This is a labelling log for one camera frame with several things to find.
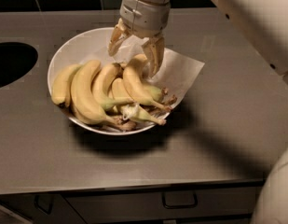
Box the black drawer handle centre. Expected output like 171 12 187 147
161 190 199 209

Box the dark round sink opening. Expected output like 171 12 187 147
0 42 38 88

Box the lower banana with torn stem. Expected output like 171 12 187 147
111 77 166 125

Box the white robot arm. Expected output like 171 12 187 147
108 0 288 224

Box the large curved yellow banana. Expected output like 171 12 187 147
71 60 136 132

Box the middle yellow banana green stem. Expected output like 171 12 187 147
92 63 133 111

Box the white crumpled paper sheet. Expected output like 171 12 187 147
114 36 204 107

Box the greenish banana behind right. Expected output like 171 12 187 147
144 83 168 102

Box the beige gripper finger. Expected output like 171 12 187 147
108 19 131 56
142 34 165 77

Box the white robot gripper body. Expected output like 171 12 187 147
120 0 171 38

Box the black cabinet handle left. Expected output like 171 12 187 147
34 194 54 216

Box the white ceramic bowl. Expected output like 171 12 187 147
47 26 185 136

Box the grey cabinet drawer front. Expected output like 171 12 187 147
65 187 260 224

